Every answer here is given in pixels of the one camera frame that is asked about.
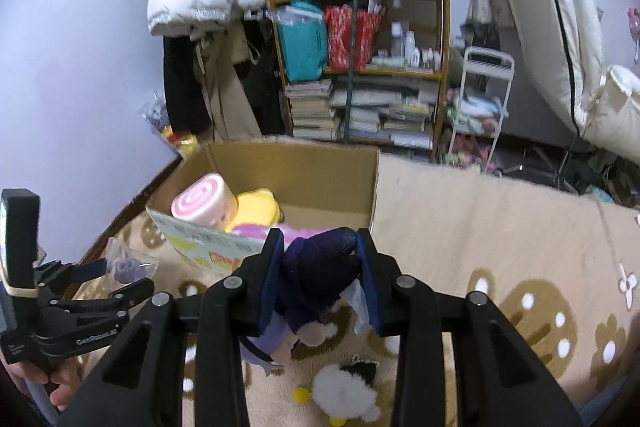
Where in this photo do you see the purple plush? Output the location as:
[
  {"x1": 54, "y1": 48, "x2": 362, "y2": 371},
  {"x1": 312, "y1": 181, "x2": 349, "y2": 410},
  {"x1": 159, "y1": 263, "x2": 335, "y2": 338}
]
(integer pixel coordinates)
[{"x1": 102, "y1": 237, "x2": 160, "y2": 291}]

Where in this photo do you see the pink roll cake plush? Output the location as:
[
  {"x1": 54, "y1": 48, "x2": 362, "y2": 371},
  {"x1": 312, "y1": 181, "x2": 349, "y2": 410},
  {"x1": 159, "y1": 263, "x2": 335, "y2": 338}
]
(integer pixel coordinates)
[{"x1": 170, "y1": 172, "x2": 239, "y2": 231}]

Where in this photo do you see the pink plush toy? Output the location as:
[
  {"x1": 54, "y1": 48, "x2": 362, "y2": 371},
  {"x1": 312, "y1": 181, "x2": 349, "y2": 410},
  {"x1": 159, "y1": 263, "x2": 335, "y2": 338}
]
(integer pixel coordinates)
[{"x1": 231, "y1": 222, "x2": 326, "y2": 247}]

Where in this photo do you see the white black fluffy bird plush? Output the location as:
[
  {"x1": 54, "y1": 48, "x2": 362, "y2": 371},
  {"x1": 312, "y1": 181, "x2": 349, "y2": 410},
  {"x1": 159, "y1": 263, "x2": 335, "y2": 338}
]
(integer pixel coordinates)
[{"x1": 292, "y1": 355, "x2": 382, "y2": 426}]

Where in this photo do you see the purple white plush doll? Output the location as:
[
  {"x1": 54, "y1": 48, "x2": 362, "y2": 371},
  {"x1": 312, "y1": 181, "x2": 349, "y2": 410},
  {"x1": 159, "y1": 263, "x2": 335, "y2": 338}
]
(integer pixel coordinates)
[{"x1": 240, "y1": 228, "x2": 370, "y2": 374}]

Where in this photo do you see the person's left hand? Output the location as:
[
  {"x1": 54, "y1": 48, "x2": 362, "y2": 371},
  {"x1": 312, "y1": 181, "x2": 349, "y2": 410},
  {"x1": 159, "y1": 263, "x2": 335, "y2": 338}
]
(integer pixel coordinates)
[{"x1": 1, "y1": 355, "x2": 82, "y2": 411}]

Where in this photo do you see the beige patterned plush blanket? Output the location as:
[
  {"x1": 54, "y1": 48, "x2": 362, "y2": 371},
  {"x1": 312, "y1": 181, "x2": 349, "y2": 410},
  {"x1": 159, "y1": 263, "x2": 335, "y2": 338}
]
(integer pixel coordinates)
[{"x1": 74, "y1": 150, "x2": 640, "y2": 427}]

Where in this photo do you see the yellow plush toy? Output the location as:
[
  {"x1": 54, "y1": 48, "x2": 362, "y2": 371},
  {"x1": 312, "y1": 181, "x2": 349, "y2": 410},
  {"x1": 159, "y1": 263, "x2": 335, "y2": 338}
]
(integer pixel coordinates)
[{"x1": 224, "y1": 188, "x2": 283, "y2": 233}]

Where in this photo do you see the bagged toy on floor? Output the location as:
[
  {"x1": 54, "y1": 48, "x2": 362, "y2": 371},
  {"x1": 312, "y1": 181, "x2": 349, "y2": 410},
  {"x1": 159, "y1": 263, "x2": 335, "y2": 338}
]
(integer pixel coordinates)
[{"x1": 140, "y1": 92, "x2": 198, "y2": 158}]

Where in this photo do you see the black hanging garment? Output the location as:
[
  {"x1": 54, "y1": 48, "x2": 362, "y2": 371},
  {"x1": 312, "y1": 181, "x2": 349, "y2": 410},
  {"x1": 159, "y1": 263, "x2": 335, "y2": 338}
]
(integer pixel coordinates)
[{"x1": 163, "y1": 37, "x2": 212, "y2": 135}]

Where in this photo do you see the printed cardboard box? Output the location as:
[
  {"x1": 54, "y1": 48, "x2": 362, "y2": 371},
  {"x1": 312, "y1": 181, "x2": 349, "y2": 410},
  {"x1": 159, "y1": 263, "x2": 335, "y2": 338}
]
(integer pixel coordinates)
[{"x1": 146, "y1": 136, "x2": 378, "y2": 274}]

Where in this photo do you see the stack of books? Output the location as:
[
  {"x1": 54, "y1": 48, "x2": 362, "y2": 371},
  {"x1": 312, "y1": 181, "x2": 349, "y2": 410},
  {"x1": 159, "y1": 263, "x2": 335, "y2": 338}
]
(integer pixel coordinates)
[{"x1": 284, "y1": 78, "x2": 340, "y2": 142}]

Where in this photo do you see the beige hanging coat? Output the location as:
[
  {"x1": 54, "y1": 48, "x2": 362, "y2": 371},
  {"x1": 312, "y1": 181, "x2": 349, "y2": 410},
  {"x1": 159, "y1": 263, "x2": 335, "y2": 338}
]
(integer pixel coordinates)
[{"x1": 194, "y1": 22, "x2": 262, "y2": 141}]

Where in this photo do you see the green vertical pole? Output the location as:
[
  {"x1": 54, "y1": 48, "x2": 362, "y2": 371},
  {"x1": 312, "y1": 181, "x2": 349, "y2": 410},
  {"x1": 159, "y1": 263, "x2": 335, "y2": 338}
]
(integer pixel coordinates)
[{"x1": 343, "y1": 0, "x2": 359, "y2": 144}]

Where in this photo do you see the teal storage bag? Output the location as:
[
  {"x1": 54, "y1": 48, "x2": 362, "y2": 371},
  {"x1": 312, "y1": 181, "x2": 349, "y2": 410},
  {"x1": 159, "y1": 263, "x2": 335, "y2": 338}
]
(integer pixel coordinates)
[{"x1": 272, "y1": 0, "x2": 329, "y2": 82}]

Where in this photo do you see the white rolling cart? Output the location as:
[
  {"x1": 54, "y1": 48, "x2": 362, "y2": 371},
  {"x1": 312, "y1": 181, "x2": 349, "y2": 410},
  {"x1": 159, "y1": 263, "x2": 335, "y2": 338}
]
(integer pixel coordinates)
[{"x1": 444, "y1": 46, "x2": 515, "y2": 173}]

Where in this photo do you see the wooden bookshelf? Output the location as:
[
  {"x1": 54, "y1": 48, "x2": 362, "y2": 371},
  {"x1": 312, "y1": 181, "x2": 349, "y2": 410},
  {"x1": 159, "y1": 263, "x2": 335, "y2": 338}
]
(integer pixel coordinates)
[{"x1": 267, "y1": 0, "x2": 450, "y2": 152}]

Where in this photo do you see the red patterned gift bag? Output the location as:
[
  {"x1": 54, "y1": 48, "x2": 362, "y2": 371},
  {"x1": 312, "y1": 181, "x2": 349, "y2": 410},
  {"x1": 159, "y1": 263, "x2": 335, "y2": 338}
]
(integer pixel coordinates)
[{"x1": 324, "y1": 5, "x2": 383, "y2": 70}]

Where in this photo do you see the white folded mattress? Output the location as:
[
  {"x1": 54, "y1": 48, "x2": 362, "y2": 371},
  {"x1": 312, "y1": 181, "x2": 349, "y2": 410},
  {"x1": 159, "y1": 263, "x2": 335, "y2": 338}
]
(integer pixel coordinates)
[{"x1": 509, "y1": 0, "x2": 639, "y2": 161}]

